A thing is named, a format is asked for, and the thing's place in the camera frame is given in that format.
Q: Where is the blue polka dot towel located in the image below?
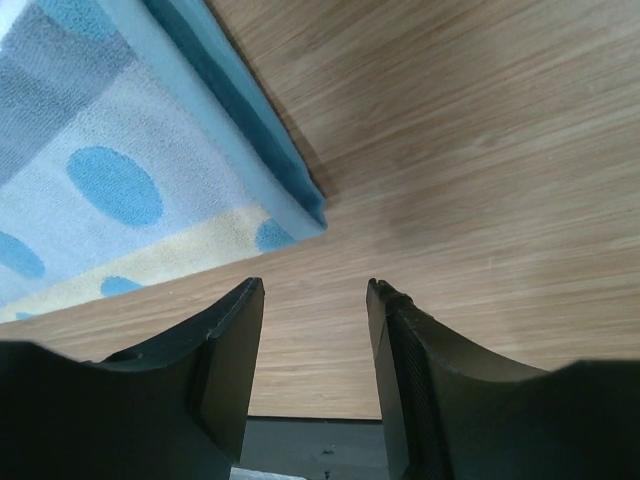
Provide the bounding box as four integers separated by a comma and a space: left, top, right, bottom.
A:
1, 1, 327, 322

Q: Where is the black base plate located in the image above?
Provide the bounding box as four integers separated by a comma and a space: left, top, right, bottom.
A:
240, 417, 389, 479

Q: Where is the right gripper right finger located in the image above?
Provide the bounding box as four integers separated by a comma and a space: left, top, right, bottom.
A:
366, 279, 639, 479

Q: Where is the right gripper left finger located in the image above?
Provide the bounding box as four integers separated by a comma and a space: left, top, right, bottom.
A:
1, 278, 264, 479

